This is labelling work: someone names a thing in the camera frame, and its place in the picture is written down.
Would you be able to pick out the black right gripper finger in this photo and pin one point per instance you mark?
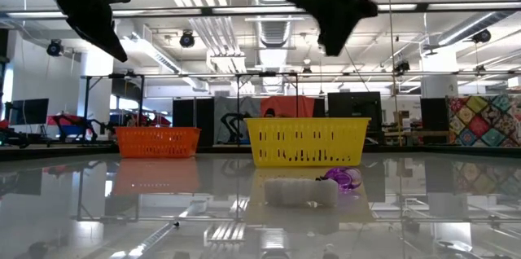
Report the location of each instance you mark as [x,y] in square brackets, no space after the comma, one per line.
[334,35]

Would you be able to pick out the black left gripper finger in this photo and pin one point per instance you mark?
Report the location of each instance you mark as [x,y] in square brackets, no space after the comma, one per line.
[102,37]

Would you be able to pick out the white plastic Halloween figure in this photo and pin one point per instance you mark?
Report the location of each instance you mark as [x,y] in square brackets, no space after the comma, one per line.
[301,192]

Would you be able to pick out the black background robot arm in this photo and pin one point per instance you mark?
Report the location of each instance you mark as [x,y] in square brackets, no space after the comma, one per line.
[81,122]
[14,139]
[234,122]

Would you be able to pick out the large black screen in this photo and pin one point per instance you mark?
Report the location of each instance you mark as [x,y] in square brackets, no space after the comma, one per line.
[354,106]

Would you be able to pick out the orange cloth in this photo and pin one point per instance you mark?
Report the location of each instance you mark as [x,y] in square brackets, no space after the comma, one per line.
[287,106]

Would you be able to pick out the black computer monitor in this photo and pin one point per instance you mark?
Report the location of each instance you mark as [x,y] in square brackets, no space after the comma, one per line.
[28,111]

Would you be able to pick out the yellow plastic basket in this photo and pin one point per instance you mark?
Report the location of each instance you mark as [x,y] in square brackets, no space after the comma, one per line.
[309,141]

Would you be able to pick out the grey cloth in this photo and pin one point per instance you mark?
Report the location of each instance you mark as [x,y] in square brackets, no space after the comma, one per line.
[250,106]

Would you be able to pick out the white round pillar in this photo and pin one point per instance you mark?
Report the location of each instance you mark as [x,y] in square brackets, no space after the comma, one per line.
[439,86]

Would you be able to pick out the black partition panel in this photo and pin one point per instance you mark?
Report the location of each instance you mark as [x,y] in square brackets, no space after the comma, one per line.
[193,112]
[433,114]

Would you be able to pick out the orange plastic basket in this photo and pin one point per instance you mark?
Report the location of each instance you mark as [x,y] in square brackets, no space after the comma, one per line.
[156,143]

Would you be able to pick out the purple plastic spinning top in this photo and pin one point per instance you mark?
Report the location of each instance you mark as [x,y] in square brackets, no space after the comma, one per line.
[345,177]

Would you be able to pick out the colourful patchwork quilt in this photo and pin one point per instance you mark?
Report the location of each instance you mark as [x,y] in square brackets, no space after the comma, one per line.
[484,122]

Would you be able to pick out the silver ventilation duct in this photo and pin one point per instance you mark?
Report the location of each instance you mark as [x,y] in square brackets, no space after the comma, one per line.
[274,31]
[472,27]

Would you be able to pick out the white rectangular air duct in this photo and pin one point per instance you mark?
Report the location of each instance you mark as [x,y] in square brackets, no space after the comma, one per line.
[163,61]

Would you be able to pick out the black overhead frame beam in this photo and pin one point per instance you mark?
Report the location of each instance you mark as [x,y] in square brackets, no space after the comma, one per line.
[422,6]

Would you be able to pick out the black background rig frame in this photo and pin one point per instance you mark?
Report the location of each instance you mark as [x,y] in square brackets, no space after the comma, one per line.
[228,75]

